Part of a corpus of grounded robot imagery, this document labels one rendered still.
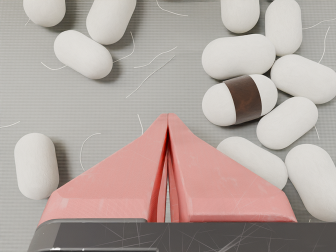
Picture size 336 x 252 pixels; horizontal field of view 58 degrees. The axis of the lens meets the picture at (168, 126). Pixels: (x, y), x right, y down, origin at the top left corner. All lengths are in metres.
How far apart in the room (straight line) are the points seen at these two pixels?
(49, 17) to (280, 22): 0.12
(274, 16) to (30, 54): 0.13
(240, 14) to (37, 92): 0.11
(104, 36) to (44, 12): 0.03
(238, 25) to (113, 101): 0.07
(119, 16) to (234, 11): 0.06
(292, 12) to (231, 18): 0.03
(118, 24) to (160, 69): 0.03
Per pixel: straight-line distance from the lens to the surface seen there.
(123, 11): 0.16
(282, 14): 0.17
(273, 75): 0.16
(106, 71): 0.16
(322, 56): 0.19
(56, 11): 0.17
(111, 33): 0.16
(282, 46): 0.17
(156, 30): 0.18
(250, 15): 0.17
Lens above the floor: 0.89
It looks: 77 degrees down
